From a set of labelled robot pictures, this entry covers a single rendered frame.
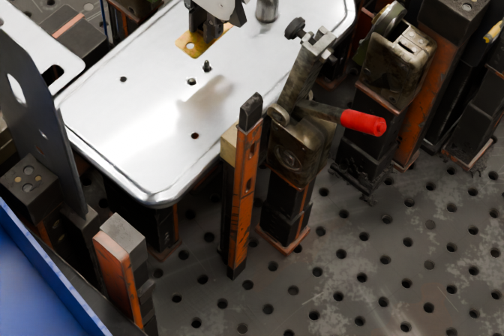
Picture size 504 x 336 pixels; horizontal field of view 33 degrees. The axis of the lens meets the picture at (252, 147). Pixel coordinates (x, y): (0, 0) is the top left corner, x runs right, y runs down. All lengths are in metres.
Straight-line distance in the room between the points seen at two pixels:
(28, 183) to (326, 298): 0.54
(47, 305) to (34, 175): 0.15
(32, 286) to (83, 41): 0.38
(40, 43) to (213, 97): 0.25
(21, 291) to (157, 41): 0.40
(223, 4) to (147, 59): 0.22
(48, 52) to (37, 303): 0.37
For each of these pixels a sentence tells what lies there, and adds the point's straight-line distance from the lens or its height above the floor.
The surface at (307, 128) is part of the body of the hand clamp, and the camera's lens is 1.07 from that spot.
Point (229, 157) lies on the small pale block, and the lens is 1.06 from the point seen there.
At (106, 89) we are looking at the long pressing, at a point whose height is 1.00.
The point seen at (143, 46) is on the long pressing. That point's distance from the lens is 1.19.
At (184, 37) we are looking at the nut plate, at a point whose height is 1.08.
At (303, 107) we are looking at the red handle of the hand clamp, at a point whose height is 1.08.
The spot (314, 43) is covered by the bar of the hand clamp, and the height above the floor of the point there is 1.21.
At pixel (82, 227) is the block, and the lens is 1.06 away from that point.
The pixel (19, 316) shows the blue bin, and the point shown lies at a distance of 1.00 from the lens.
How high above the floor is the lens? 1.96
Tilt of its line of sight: 61 degrees down
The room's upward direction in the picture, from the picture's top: 6 degrees clockwise
